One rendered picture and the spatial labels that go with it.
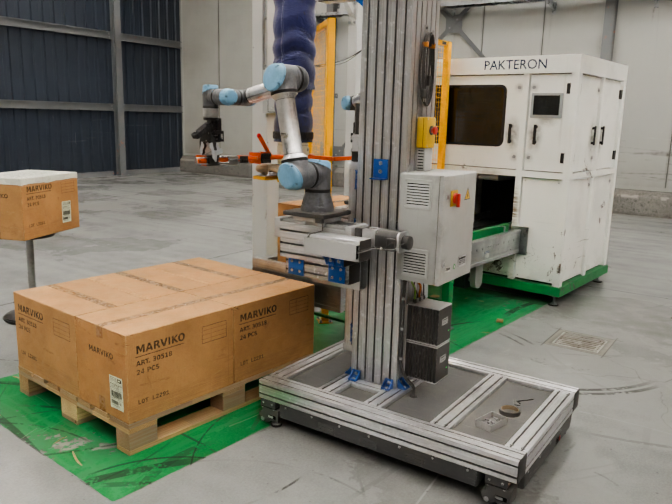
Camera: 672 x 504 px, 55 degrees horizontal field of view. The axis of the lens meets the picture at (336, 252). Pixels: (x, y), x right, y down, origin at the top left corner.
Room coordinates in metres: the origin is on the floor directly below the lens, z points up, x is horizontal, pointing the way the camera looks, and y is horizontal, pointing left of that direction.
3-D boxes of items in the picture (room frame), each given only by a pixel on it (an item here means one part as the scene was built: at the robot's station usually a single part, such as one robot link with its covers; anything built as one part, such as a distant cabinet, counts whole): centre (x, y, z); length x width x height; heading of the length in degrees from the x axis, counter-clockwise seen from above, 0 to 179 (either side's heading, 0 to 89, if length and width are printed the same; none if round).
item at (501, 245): (4.37, -0.76, 0.50); 2.31 x 0.05 x 0.19; 141
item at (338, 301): (3.67, 0.23, 0.48); 0.70 x 0.03 x 0.15; 51
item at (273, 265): (3.67, 0.23, 0.58); 0.70 x 0.03 x 0.06; 51
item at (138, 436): (3.35, 0.88, 0.07); 1.20 x 1.00 x 0.14; 141
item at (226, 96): (3.15, 0.53, 1.53); 0.11 x 0.11 x 0.08; 50
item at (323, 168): (2.93, 0.09, 1.20); 0.13 x 0.12 x 0.14; 140
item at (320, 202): (2.93, 0.09, 1.09); 0.15 x 0.15 x 0.10
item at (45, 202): (4.46, 2.14, 0.82); 0.60 x 0.40 x 0.40; 168
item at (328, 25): (4.90, 0.16, 1.05); 0.87 x 0.10 x 2.10; 13
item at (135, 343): (3.35, 0.88, 0.34); 1.20 x 1.00 x 0.40; 141
